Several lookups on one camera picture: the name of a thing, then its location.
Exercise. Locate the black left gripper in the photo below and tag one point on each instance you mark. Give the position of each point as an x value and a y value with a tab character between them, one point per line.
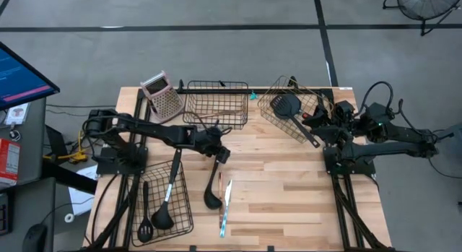
209	141

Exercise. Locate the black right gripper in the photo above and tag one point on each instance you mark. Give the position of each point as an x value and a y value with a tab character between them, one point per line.
343	125

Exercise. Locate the black slotted spoon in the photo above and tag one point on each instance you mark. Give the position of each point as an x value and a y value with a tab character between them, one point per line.
307	134

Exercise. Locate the black solid turner silver neck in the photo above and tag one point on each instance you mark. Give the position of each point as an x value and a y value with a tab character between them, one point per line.
294	104

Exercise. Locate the wooden spatula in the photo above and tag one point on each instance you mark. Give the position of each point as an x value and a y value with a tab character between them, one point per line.
220	115

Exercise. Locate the white and teal knife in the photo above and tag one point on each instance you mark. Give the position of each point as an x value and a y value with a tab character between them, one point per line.
227	198

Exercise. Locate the plain black ladle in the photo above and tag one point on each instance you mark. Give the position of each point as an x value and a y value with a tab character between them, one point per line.
212	201

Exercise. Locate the black ladle with white label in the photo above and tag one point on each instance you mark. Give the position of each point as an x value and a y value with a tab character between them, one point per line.
162	219

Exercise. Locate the black slotted spatula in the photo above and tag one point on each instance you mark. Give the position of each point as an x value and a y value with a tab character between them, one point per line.
145	220

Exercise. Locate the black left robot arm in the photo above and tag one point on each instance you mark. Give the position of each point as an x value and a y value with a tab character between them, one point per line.
151	129

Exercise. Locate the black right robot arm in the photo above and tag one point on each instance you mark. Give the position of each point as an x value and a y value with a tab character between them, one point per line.
390	149

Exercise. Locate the small teal clip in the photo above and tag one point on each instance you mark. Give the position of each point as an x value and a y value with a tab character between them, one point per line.
253	96

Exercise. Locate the pink box grater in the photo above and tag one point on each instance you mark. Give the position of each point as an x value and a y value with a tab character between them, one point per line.
162	100

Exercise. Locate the white paper sheet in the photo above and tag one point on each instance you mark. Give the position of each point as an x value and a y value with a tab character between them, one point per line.
81	198

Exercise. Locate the black floor fan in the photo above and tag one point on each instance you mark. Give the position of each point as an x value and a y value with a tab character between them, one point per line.
426	3

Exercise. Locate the white tape roll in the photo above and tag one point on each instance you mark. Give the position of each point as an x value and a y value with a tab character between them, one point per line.
69	214

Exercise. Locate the grey desk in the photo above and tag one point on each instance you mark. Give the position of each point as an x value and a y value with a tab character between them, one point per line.
32	172

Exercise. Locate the black computer mouse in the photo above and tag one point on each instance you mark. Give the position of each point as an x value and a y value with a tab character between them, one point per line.
34	239

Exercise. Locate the white card with red circle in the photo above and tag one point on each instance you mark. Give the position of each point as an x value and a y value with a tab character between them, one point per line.
17	114

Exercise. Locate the red and white package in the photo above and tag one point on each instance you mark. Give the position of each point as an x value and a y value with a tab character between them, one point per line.
9	161

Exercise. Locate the blue screen monitor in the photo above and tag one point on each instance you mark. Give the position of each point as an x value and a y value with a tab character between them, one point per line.
21	78

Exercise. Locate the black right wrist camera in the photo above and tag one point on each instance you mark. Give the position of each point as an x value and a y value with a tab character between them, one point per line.
344	108

